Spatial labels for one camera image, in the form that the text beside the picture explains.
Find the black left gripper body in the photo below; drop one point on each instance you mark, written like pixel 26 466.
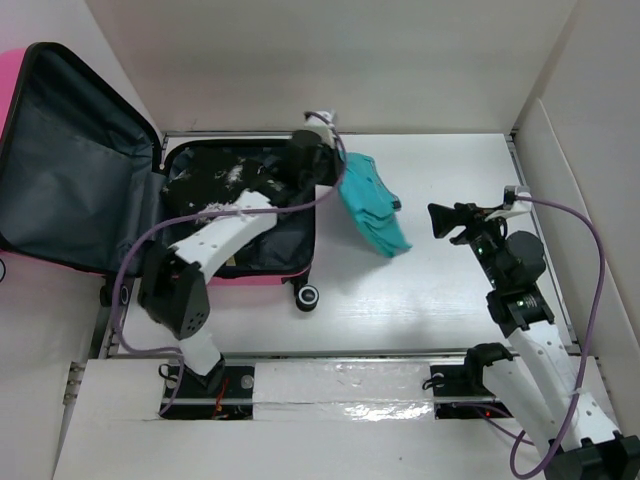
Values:
pixel 324 172

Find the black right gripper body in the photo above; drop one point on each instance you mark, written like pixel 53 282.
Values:
pixel 481 231

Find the turquoise shorts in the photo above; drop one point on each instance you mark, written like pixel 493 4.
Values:
pixel 372 206

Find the black white patterned garment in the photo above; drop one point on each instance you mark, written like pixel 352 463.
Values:
pixel 210 178

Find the pink hard-shell suitcase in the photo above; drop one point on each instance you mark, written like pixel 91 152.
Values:
pixel 81 169

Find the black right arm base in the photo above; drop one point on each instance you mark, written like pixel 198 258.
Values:
pixel 456 398

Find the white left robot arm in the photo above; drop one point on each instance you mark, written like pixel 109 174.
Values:
pixel 239 209

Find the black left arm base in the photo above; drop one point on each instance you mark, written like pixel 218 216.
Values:
pixel 231 400

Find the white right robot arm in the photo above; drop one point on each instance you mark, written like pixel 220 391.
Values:
pixel 532 374

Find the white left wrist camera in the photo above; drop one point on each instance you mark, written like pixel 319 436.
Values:
pixel 323 124

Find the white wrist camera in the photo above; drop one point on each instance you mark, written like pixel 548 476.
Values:
pixel 516 201
pixel 323 124

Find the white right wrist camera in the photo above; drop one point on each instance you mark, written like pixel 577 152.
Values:
pixel 516 201

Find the aluminium front rail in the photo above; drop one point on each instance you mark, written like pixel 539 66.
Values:
pixel 327 356

